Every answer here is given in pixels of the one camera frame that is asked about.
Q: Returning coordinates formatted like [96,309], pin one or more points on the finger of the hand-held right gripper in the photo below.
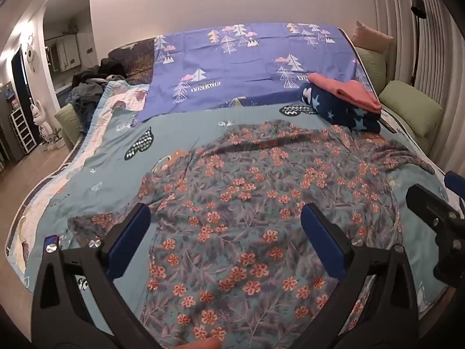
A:
[456,185]
[430,203]

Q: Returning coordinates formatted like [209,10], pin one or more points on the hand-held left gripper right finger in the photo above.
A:
[323,241]

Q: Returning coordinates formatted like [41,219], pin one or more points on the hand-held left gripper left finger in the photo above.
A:
[128,241]

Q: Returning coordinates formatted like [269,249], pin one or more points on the floral print garment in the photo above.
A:
[236,196]

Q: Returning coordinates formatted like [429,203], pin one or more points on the pile of dark clothes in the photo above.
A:
[92,83]

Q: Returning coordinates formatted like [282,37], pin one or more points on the green pillow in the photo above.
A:
[372,69]
[69,123]
[412,107]

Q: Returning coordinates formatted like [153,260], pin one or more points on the teal patterned quilt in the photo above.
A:
[90,160]

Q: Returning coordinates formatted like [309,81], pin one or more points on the beige pleated curtain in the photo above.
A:
[436,61]

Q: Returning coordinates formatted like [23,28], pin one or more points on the person's pink clothing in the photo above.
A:
[205,344]

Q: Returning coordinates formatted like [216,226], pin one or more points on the folded navy star garment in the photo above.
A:
[338,111]

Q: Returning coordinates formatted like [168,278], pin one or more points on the folded pink garment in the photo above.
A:
[347,91]

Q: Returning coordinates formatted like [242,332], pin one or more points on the white cat figurine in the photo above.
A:
[45,125]

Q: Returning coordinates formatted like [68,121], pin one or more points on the white shelf rack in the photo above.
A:
[22,131]

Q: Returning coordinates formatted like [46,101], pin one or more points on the beige pillow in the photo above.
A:
[372,36]

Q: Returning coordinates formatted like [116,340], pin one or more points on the black floor lamp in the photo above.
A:
[418,11]

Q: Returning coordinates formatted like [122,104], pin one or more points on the dark brown blanket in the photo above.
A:
[132,58]

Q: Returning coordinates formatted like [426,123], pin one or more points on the purple tree print bedsheet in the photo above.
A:
[236,65]

